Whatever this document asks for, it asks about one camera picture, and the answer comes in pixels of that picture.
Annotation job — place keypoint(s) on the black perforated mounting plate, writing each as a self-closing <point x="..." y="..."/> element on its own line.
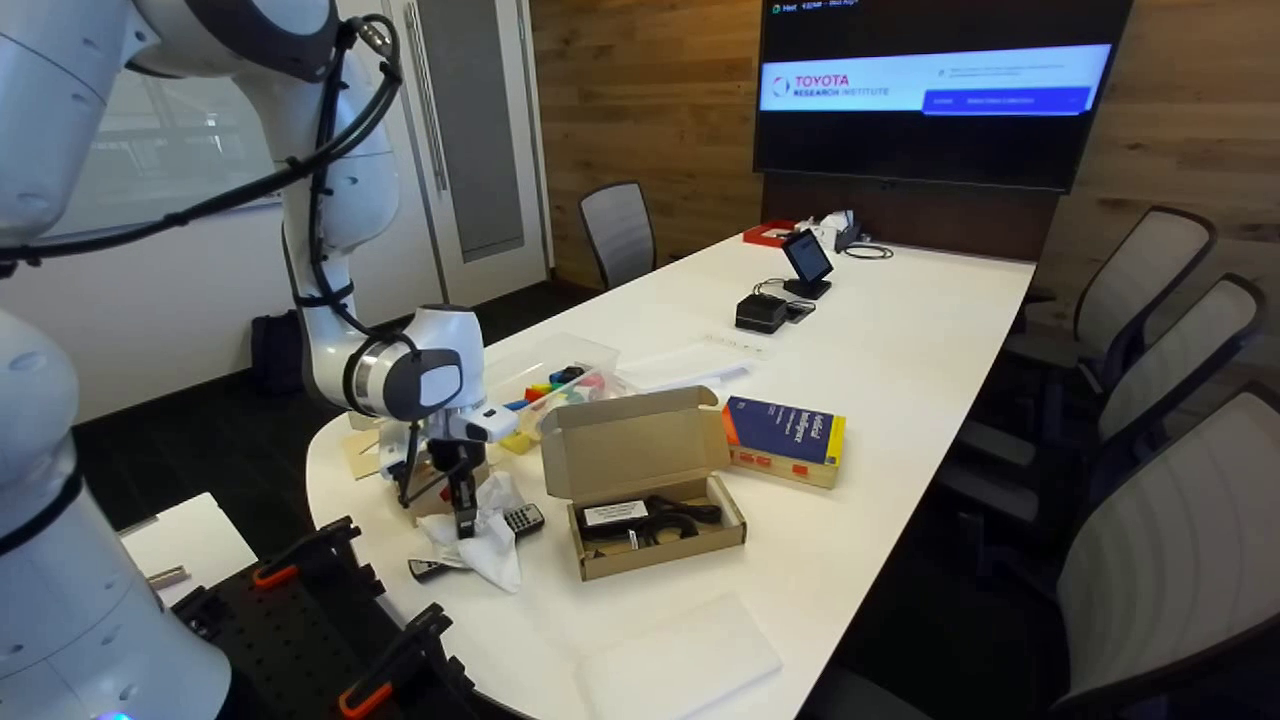
<point x="284" y="633"/>

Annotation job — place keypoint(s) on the black parts in cardboard box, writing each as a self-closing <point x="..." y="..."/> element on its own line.
<point x="654" y="517"/>

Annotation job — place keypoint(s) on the open cardboard box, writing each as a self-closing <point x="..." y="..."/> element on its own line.
<point x="627" y="445"/>

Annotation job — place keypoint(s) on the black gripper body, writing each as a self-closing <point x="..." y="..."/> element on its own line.
<point x="458" y="460"/>

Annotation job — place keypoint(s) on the wooden shape sorter box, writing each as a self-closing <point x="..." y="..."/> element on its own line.
<point x="439" y="496"/>

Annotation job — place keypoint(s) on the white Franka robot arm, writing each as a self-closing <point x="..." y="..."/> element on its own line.
<point x="67" y="400"/>

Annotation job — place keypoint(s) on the grey office chair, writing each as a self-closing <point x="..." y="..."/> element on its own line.
<point x="617" y="235"/>
<point x="1183" y="352"/>
<point x="1145" y="272"/>
<point x="1174" y="560"/>

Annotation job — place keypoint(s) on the white foam sheet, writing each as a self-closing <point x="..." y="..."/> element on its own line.
<point x="681" y="661"/>

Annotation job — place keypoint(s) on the white flat board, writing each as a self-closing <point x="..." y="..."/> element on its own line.
<point x="187" y="540"/>

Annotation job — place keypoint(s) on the black tablet on stand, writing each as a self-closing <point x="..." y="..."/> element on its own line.
<point x="804" y="260"/>

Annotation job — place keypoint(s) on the blue and orange book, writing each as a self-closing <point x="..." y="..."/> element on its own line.
<point x="784" y="436"/>

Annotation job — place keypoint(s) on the wall mounted TV screen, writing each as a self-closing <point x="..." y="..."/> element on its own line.
<point x="933" y="95"/>

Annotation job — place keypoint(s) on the red flat box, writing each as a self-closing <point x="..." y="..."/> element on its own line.
<point x="767" y="235"/>

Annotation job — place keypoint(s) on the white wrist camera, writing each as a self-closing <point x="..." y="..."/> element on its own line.
<point x="491" y="427"/>

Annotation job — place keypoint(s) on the clear bin of coloured blocks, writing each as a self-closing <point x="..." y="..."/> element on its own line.
<point x="563" y="374"/>

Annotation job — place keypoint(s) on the black puck device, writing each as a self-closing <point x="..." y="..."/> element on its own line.
<point x="760" y="313"/>

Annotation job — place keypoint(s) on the black waste bin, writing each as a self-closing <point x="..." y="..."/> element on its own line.
<point x="278" y="352"/>

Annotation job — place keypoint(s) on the white door with glass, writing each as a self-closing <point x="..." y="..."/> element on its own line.
<point x="474" y="147"/>

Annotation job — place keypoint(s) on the white paper towel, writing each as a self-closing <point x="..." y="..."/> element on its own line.
<point x="497" y="546"/>

